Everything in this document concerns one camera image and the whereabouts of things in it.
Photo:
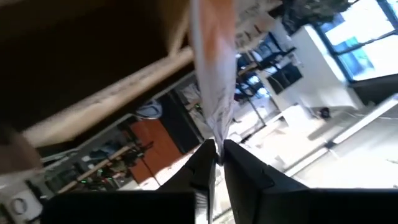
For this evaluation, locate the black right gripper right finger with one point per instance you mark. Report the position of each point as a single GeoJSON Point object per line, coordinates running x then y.
{"type": "Point", "coordinates": [280, 205]}

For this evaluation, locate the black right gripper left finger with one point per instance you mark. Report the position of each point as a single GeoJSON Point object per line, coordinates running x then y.
{"type": "Point", "coordinates": [124, 208]}

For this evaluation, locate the dark wooden tea box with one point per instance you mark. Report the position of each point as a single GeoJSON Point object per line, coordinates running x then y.
{"type": "Point", "coordinates": [77, 46]}

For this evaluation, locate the orange partition panel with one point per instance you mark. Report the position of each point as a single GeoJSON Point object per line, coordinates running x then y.
{"type": "Point", "coordinates": [155, 146]}

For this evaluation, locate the black partition panel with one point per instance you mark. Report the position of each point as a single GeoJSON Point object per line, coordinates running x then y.
{"type": "Point", "coordinates": [180, 124]}

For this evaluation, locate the dark window frame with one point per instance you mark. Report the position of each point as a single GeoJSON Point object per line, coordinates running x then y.
{"type": "Point", "coordinates": [343, 67]}

